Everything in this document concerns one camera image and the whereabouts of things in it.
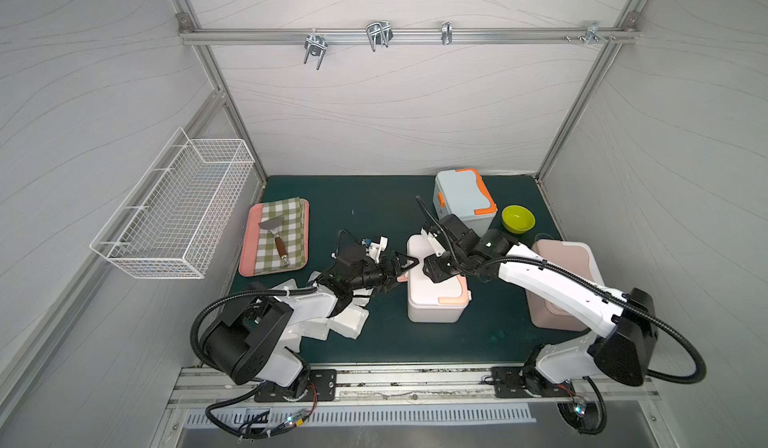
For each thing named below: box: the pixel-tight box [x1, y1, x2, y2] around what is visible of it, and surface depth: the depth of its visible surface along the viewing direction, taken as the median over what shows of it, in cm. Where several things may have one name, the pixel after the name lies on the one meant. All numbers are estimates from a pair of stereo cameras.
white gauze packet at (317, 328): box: [297, 318, 330, 342], surface depth 84 cm
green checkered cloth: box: [254, 197, 305, 274], surface depth 103 cm
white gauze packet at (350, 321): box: [327, 303, 369, 340], surface depth 85 cm
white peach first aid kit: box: [407, 234, 472, 323], surface depth 76 cm
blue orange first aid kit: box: [433, 168, 498, 237], surface depth 98 cm
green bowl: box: [501, 205, 536, 234], surface depth 106 cm
